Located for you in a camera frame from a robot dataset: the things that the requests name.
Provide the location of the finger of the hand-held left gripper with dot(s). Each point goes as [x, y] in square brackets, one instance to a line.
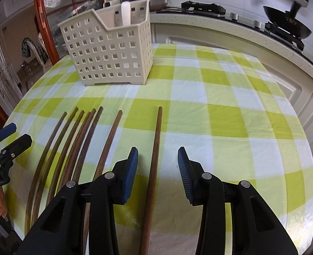
[21, 143]
[5, 132]

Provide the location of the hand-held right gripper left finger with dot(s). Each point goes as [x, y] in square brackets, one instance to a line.
[130, 175]

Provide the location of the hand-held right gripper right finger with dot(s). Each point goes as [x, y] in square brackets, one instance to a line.
[184, 175]

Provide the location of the wooden chopstick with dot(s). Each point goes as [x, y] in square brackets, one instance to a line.
[153, 178]

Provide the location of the row of brown chopsticks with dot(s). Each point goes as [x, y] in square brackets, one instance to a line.
[108, 144]

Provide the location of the white plastic utensil basket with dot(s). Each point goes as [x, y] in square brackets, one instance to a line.
[145, 45]

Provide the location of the cardboard boxes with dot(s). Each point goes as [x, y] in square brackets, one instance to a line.
[29, 70]

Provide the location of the green checked tablecloth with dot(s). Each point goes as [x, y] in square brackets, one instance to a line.
[225, 117]

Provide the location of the white chair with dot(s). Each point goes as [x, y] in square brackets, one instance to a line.
[38, 53]

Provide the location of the dark cloth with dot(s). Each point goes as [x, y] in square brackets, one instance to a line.
[26, 46]

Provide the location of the red wooden glass partition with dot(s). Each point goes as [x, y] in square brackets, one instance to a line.
[39, 5]

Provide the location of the white plastic spatula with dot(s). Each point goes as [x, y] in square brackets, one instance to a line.
[126, 13]

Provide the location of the black gas stove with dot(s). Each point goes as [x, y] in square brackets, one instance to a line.
[201, 6]

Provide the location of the black wok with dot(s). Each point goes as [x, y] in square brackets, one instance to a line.
[286, 24]

